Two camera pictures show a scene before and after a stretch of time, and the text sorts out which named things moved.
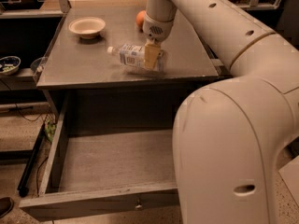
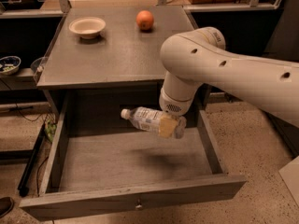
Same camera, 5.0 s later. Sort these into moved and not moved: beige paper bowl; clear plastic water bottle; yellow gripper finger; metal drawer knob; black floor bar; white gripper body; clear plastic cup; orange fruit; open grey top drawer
Moved: clear plastic water bottle; white gripper body; yellow gripper finger
Not moved: metal drawer knob; orange fruit; black floor bar; beige paper bowl; open grey top drawer; clear plastic cup
